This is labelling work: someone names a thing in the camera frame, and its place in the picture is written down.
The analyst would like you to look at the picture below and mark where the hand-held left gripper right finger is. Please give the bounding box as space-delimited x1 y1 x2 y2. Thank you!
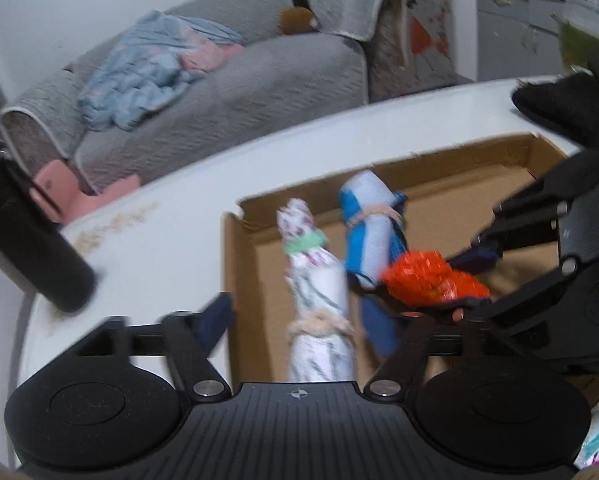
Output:
362 294 505 403

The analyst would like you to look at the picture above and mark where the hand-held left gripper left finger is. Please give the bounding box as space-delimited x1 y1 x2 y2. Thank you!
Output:
74 292 235 403

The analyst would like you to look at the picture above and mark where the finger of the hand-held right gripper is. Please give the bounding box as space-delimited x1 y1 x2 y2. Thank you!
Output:
449 257 580 361
452 180 573 268

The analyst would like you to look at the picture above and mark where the orange plastic bag roll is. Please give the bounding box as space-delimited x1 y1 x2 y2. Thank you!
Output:
382 251 491 308

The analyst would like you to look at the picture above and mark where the cardboard box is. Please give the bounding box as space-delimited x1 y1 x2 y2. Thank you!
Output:
222 132 599 411

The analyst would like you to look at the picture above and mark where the white floral bag roll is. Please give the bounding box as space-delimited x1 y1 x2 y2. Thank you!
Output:
277 199 355 383

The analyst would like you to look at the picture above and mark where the blue and white bag roll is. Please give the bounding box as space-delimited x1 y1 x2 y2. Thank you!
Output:
338 170 410 291

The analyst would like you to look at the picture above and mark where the black cloth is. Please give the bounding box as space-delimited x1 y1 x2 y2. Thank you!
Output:
512 45 599 153

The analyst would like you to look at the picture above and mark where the green translucent container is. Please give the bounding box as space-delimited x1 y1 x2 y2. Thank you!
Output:
559 20 599 73

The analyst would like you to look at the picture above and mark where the grey cabinet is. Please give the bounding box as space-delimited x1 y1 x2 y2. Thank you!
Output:
467 0 599 81

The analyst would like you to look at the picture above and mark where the pink plastic stool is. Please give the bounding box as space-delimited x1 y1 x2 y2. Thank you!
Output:
32 159 140 223

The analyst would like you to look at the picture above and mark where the black thermos bottle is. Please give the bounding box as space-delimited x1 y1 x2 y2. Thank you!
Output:
0 125 98 313

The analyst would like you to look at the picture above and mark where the grey sofa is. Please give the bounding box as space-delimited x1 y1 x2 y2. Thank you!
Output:
0 0 410 196

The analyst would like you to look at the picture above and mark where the light blue blanket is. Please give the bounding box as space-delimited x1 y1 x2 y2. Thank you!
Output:
77 10 245 131

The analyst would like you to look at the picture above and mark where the pink cloth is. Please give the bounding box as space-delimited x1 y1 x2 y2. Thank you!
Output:
180 35 245 71

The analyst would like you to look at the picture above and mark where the brown plush toy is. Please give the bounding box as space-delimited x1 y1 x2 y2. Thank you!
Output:
278 6 321 37

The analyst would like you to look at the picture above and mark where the floral wall poster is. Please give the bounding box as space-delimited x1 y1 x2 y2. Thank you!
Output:
404 0 475 86

